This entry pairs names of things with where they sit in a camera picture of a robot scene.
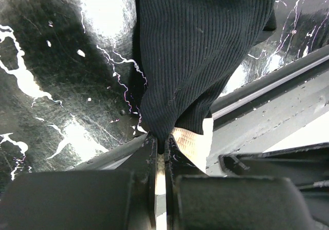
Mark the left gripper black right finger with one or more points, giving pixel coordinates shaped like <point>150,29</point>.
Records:
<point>197,201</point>

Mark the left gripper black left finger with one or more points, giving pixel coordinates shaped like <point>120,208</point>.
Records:
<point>120,198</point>

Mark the black underwear with cream waistband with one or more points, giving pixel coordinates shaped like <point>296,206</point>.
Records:
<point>189,50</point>

